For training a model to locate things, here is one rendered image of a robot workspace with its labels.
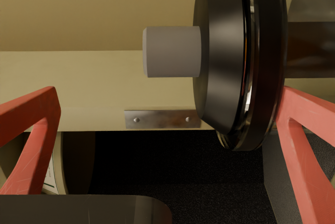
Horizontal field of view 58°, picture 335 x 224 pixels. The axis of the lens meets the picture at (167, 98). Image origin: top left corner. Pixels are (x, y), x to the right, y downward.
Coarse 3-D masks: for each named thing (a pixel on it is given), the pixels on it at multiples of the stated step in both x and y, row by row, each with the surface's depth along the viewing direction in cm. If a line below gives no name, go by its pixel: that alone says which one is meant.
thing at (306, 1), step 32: (256, 0) 12; (288, 0) 12; (320, 0) 12; (256, 32) 11; (288, 32) 12; (320, 32) 12; (256, 64) 12; (288, 64) 12; (320, 64) 12; (320, 96) 13
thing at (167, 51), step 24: (216, 0) 13; (240, 0) 12; (216, 24) 13; (240, 24) 12; (144, 48) 15; (168, 48) 15; (192, 48) 15; (216, 48) 13; (240, 48) 12; (144, 72) 16; (168, 72) 16; (192, 72) 16; (216, 72) 13; (240, 72) 12; (216, 96) 14; (240, 96) 13; (216, 120) 15
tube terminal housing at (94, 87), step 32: (0, 64) 33; (32, 64) 33; (64, 64) 33; (96, 64) 33; (128, 64) 33; (0, 96) 28; (64, 96) 28; (96, 96) 29; (128, 96) 29; (160, 96) 29; (192, 96) 29; (64, 128) 29; (96, 128) 29; (160, 128) 29; (192, 128) 29; (0, 160) 32
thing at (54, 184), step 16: (64, 144) 50; (80, 144) 51; (64, 160) 49; (80, 160) 50; (48, 176) 36; (64, 176) 35; (80, 176) 48; (48, 192) 38; (64, 192) 36; (80, 192) 45
